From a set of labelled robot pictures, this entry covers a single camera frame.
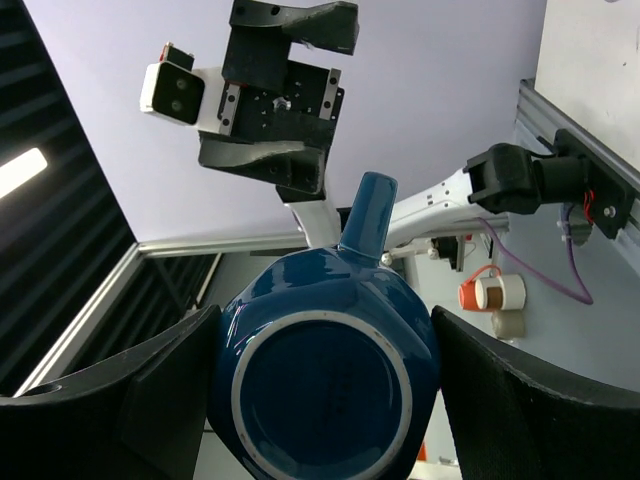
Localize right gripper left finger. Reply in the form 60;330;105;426
1;306;221;479

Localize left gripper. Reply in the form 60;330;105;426
198;1;359;194

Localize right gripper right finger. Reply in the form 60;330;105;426
431;306;639;479

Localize blue mug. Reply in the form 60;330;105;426
207;172;441;479

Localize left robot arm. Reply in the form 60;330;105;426
196;1;591;257

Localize grey paper cup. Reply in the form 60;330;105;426
491;310;526;341

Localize orange white paper cup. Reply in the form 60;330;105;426
458;265;526;312

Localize ceiling light strip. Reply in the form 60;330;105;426
0;148;48;198

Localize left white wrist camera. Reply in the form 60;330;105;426
139;42;240;136

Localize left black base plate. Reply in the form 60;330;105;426
552;129;636;240

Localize aluminium mounting rail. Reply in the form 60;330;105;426
516;79;639;268

